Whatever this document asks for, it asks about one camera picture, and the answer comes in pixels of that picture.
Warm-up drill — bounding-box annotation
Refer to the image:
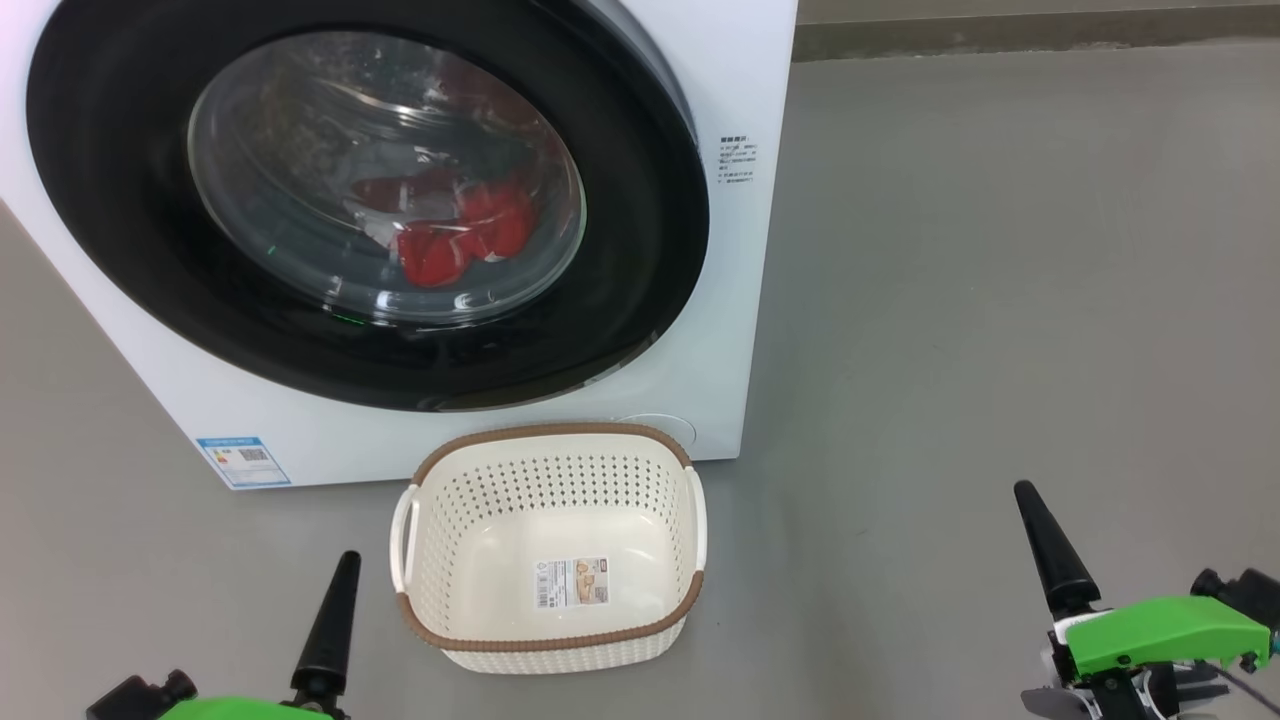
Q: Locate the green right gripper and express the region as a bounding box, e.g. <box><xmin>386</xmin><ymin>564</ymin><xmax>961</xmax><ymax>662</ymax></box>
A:
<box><xmin>1014</xmin><ymin>480</ymin><xmax>1274</xmax><ymax>720</ymax></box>

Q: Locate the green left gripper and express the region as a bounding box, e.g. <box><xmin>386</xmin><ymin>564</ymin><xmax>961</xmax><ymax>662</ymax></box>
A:
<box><xmin>155</xmin><ymin>550</ymin><xmax>362</xmax><ymax>720</ymax></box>

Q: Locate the red and white garment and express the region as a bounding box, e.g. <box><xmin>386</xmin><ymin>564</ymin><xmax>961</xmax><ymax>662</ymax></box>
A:
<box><xmin>350</xmin><ymin>165</ymin><xmax>537</xmax><ymax>291</ymax></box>

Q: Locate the washing machine door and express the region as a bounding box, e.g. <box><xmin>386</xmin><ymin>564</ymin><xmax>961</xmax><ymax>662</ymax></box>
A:
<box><xmin>26</xmin><ymin>0</ymin><xmax>711</xmax><ymax>413</ymax></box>

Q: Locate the cream basket with brown rim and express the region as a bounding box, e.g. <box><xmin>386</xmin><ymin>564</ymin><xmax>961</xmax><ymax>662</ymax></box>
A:
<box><xmin>389</xmin><ymin>422</ymin><xmax>709</xmax><ymax>675</ymax></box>

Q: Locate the white front-load washing machine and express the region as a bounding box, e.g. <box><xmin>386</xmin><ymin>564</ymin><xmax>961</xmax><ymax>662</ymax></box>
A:
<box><xmin>0</xmin><ymin>0</ymin><xmax>799</xmax><ymax>491</ymax></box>

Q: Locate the steel washer drum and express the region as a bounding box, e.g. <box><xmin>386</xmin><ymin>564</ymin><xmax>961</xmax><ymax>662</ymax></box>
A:
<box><xmin>188</xmin><ymin>30</ymin><xmax>587</xmax><ymax>326</ymax></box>

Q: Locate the blue energy label sticker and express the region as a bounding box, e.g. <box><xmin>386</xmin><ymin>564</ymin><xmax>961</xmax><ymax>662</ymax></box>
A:
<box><xmin>196</xmin><ymin>436</ymin><xmax>292</xmax><ymax>490</ymax></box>

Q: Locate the round white filter cover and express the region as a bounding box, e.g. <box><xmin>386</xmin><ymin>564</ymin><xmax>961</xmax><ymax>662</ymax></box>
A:
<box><xmin>610</xmin><ymin>412</ymin><xmax>698</xmax><ymax>461</ymax></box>

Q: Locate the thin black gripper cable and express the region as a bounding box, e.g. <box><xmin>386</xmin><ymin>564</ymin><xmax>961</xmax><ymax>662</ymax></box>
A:
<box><xmin>1215</xmin><ymin>662</ymin><xmax>1280</xmax><ymax>713</ymax></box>

